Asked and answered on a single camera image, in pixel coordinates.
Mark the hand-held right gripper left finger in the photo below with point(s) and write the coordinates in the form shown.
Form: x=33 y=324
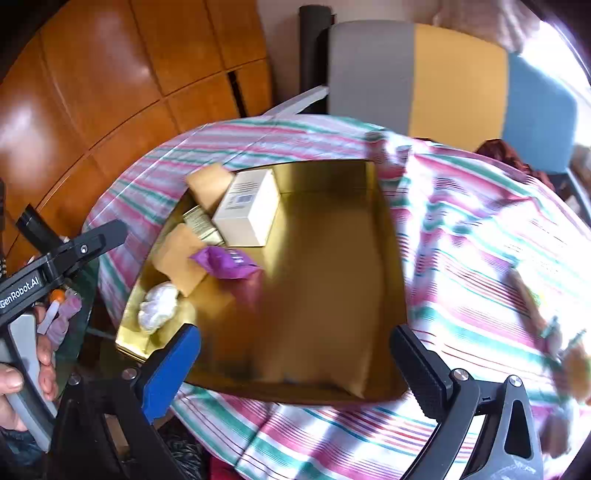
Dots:
x=171 y=369

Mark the gold tin box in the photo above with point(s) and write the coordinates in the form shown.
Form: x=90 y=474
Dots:
x=323 y=277

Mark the patterned curtain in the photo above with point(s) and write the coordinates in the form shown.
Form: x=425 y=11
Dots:
x=485 y=21

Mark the striped blanket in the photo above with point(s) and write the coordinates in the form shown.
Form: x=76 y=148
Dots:
x=461 y=258

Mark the white carton box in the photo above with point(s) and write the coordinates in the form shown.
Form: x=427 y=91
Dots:
x=247 y=207

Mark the wooden wardrobe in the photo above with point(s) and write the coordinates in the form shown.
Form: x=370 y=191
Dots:
x=92 y=92

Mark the yellow sponge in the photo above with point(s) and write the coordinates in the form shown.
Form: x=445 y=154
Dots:
x=577 y=371
x=180 y=258
x=210 y=187

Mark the person's left hand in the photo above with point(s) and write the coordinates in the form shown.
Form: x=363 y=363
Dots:
x=11 y=383

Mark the small gold green box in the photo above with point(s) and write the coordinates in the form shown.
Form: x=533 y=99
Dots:
x=201 y=226

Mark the purple snack packet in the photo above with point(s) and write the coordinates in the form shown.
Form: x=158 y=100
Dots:
x=226 y=263

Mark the tall black box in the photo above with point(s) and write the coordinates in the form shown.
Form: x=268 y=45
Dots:
x=2 y=221

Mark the black rolled mat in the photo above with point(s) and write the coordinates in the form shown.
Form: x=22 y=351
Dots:
x=314 y=55

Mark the dark red cloth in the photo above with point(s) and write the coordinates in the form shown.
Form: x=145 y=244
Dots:
x=508 y=159

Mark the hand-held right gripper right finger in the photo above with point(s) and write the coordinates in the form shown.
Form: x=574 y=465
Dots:
x=420 y=374

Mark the white plastic bar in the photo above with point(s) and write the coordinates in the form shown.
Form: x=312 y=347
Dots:
x=48 y=318

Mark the grey yellow blue chair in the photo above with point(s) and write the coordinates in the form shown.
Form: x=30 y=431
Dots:
x=457 y=83

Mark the white plastic bag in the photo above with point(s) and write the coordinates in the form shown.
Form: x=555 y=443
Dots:
x=157 y=307

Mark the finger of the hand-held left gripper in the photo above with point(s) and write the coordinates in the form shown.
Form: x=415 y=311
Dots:
x=37 y=228
x=99 y=236

